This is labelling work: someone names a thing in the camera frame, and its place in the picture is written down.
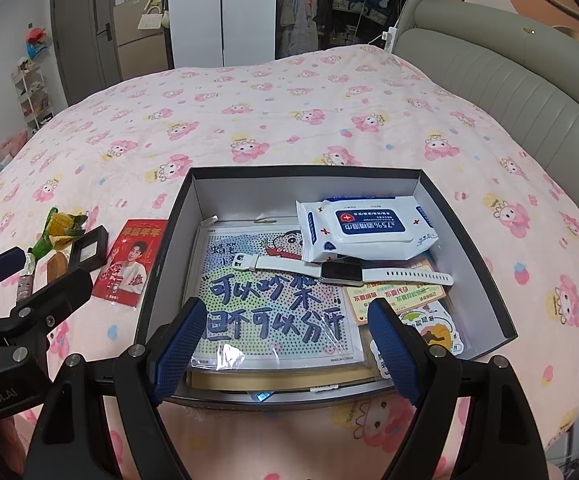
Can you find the white wet wipes pack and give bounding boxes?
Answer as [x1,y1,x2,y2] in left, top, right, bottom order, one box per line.
[295,195,441,264]

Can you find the white paper bag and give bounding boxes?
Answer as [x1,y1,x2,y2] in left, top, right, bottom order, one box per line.
[137,10,163,32]

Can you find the glass door wardrobe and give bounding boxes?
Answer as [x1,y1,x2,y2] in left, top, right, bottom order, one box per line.
[276,0,423,58]

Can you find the green yellow snack packet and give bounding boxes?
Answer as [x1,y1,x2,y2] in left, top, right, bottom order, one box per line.
[32,207,88,257]

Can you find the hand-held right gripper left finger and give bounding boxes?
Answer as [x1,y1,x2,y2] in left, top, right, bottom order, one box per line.
[22,297,209,480]

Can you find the pink printed blanket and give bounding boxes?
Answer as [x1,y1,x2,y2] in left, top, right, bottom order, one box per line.
[0,42,579,480]

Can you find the orange green sticker card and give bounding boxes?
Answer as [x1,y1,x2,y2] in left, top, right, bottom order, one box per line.
[342,257,450,323]

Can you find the beige cabinet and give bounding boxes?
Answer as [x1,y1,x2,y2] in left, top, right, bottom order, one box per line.
[112,0,173,81]

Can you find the cartoon sticker pack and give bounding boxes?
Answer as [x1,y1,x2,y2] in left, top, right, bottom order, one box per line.
[369,300,470,376]

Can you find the grey padded headboard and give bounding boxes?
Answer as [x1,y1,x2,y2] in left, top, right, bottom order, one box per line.
[392,0,579,221]

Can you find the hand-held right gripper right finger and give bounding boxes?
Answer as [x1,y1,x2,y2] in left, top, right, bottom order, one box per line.
[367,297,550,480]

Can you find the black cardboard box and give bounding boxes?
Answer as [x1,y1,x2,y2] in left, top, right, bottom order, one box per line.
[134,166,519,408]

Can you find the white smartwatch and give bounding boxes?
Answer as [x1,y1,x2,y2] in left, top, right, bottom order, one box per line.
[232,252,454,288]

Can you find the colourful dotted art sheet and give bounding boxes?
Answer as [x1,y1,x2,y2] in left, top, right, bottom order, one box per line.
[190,217,365,373]

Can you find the white shelf rack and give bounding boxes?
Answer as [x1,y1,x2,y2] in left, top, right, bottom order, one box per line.
[12,57,53,136]

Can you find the red envelope packet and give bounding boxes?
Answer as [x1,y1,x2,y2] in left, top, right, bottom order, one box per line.
[92,219,168,311]

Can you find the black makeup compact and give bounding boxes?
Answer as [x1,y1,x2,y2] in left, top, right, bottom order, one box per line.
[44,226,109,288]

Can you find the white wardrobe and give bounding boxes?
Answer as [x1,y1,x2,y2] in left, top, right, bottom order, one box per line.
[167,0,278,68]

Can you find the red blue toy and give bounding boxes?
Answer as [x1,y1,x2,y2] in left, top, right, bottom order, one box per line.
[26,27,50,58]

